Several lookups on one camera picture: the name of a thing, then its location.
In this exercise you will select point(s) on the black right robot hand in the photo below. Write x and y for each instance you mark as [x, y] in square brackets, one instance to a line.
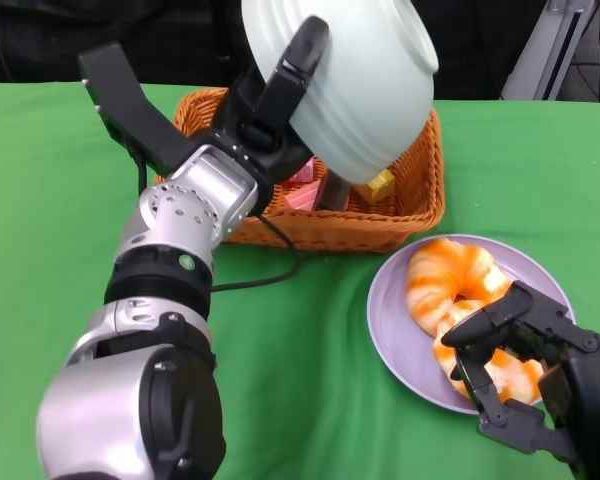
[580, 370]

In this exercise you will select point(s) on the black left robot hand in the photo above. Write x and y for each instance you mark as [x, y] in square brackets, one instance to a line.
[270, 125]

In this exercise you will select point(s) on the salmon pink striped cake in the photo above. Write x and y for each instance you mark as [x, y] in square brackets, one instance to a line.
[305, 196]

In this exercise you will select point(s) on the pale green bowl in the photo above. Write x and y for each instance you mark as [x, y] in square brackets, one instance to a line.
[360, 85]

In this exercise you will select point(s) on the yellow striped cake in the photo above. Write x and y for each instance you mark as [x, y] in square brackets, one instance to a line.
[377, 186]

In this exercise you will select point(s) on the twisted orange bread bun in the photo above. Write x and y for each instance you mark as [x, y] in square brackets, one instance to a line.
[445, 280]

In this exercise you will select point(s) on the orange wicker basket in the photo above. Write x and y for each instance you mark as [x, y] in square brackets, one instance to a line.
[410, 200]

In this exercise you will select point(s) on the lavender plate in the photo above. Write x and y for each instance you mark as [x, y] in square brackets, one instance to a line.
[395, 330]

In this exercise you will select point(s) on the black backdrop curtain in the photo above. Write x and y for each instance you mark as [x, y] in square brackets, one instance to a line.
[155, 30]

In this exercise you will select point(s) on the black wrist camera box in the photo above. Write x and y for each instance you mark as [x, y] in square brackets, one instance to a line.
[130, 105]

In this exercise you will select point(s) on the grey aluminium frame post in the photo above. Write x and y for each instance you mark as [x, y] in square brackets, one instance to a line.
[540, 60]

